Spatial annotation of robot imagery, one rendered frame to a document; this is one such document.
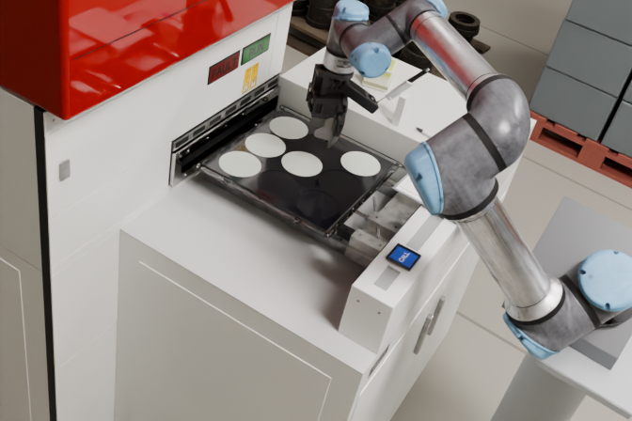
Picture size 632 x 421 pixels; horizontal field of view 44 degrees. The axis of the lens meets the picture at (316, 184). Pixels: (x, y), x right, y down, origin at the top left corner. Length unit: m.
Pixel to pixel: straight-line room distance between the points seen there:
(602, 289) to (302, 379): 0.62
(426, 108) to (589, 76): 1.86
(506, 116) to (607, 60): 2.54
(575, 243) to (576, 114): 2.22
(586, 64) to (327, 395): 2.56
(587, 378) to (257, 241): 0.77
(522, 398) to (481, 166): 0.80
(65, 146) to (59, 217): 0.16
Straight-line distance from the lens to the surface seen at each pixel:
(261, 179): 1.82
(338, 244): 1.77
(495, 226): 1.38
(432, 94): 2.18
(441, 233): 1.70
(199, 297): 1.71
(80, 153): 1.53
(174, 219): 1.80
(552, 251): 1.79
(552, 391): 1.89
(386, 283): 1.55
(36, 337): 1.86
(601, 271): 1.55
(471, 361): 2.81
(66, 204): 1.57
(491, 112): 1.31
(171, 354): 1.91
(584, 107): 3.94
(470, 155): 1.29
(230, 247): 1.74
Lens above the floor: 2.01
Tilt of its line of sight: 37 degrees down
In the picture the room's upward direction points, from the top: 13 degrees clockwise
